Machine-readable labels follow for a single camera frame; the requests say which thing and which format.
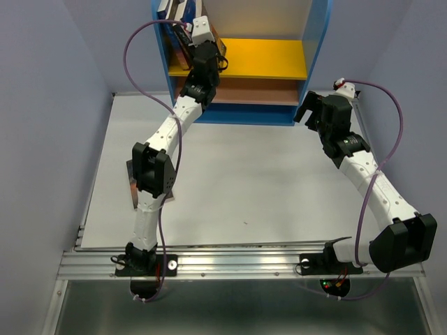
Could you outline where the Kate DiCamillo dark book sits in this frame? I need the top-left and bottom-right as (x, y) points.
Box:
(210, 24), (227, 57)

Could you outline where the Three Days to See book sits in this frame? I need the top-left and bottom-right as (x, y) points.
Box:
(166, 0), (191, 70)

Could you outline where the Little Women book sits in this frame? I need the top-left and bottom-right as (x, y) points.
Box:
(173, 0), (196, 67)

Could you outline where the Jane Eyre blue book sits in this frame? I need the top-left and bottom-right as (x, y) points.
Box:
(156, 1), (179, 64)

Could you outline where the Animal Farm book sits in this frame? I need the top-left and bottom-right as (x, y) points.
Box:
(182, 0), (207, 23)

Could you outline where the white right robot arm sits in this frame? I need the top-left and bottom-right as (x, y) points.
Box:
(294, 91), (437, 273)

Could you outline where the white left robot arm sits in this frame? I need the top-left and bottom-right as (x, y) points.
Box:
(122, 41), (222, 275)

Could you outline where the dark purple cover book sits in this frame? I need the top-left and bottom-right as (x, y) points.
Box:
(125, 159), (175, 210)

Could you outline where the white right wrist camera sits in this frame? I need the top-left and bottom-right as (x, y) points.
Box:
(333, 77), (356, 102)

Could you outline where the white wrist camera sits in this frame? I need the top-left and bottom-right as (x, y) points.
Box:
(186, 15), (216, 47)
(333, 77), (356, 102)

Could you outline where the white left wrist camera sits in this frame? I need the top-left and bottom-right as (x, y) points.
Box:
(186, 15), (216, 47)

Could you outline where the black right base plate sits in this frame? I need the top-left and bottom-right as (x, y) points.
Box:
(298, 253), (363, 276)

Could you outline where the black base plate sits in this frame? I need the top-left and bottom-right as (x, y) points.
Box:
(111, 254), (179, 278)
(298, 253), (363, 276)

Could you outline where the aluminium rail frame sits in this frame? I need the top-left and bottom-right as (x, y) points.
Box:
(43, 90), (436, 335)

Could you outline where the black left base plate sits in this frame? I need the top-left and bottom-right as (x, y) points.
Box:
(111, 254), (179, 278)

